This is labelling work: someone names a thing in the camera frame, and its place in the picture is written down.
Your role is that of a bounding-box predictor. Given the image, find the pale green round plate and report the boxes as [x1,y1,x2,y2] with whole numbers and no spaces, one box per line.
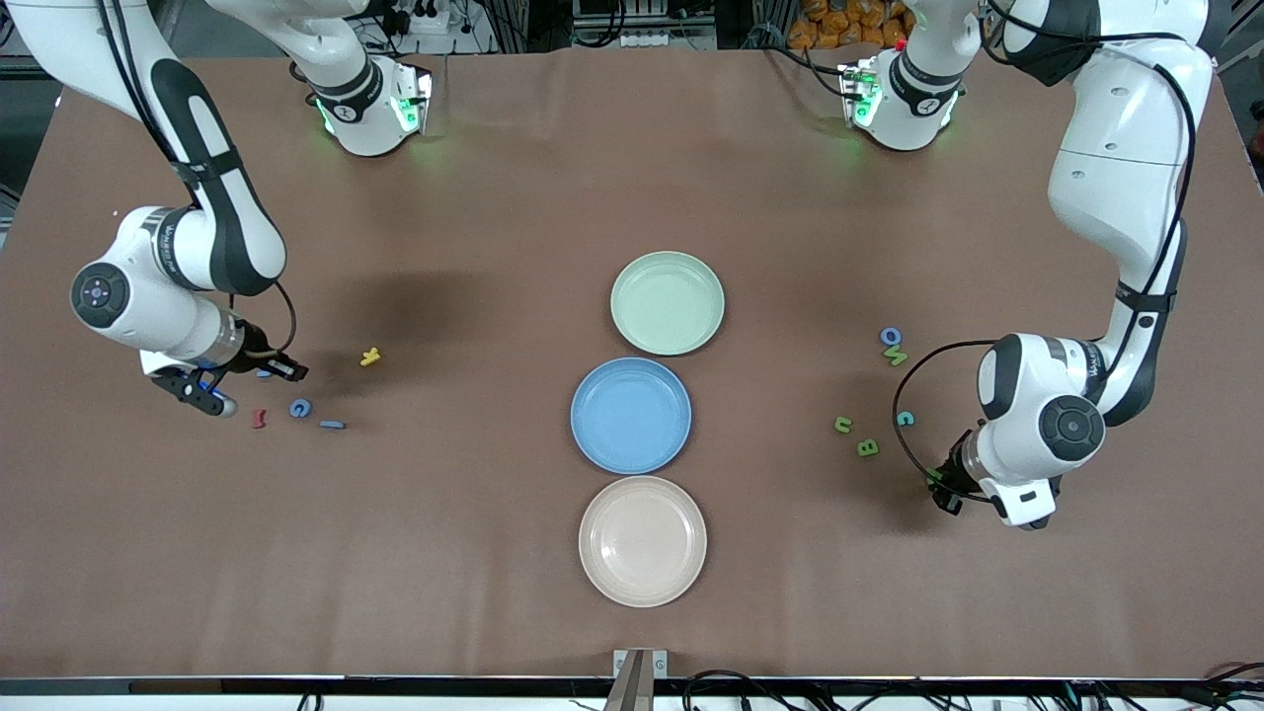
[610,251,726,356]

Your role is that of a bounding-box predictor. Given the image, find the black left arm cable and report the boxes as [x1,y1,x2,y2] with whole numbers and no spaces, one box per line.
[892,0,1201,507]

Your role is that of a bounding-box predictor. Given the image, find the blue round plate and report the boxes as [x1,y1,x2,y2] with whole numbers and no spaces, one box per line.
[571,357,692,475]

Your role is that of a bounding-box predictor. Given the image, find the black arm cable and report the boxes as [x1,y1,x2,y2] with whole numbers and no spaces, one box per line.
[892,0,1201,507]
[94,0,299,381]

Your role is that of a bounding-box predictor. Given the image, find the white power strip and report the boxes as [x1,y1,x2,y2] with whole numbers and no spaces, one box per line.
[380,0,453,36]

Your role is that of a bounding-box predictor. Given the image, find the orange snack bags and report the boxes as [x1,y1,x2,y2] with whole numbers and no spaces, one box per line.
[787,0,914,50]

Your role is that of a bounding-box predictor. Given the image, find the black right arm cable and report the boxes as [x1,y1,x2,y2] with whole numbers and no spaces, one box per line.
[94,0,299,381]

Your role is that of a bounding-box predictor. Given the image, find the brown table cover sheet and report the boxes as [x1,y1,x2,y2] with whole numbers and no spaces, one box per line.
[0,49,1264,680]

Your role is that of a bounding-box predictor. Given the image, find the grey metal camera mount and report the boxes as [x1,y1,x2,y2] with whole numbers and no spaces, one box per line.
[604,648,669,711]

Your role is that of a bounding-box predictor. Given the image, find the beige round plate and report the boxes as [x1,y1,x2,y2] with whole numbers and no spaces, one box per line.
[579,476,708,607]

